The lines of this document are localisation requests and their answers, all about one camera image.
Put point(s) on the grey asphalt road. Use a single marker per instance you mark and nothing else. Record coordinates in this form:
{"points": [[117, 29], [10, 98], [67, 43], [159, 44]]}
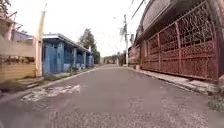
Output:
{"points": [[113, 100]]}

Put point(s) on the building with red metal gate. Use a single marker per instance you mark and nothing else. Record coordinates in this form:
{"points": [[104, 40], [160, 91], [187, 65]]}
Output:
{"points": [[186, 50]]}

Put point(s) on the tall dark tree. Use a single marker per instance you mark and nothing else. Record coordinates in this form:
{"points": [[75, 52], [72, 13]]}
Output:
{"points": [[88, 41]]}

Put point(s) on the pale concrete verge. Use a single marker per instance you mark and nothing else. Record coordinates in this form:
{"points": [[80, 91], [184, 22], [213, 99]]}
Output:
{"points": [[20, 85]]}

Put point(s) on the beige boundary wall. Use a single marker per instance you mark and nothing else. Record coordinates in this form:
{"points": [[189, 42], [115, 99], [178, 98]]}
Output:
{"points": [[16, 70]]}

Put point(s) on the blue building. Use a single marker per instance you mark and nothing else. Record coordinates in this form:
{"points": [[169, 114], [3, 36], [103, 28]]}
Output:
{"points": [[53, 58]]}

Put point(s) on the pale concrete post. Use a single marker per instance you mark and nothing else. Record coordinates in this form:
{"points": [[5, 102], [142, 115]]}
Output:
{"points": [[39, 50]]}

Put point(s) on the utility pole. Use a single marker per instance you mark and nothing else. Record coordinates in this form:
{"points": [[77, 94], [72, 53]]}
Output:
{"points": [[126, 46]]}

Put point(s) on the concrete sidewalk by red gate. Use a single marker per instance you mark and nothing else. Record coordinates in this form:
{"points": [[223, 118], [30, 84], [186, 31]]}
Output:
{"points": [[186, 82]]}

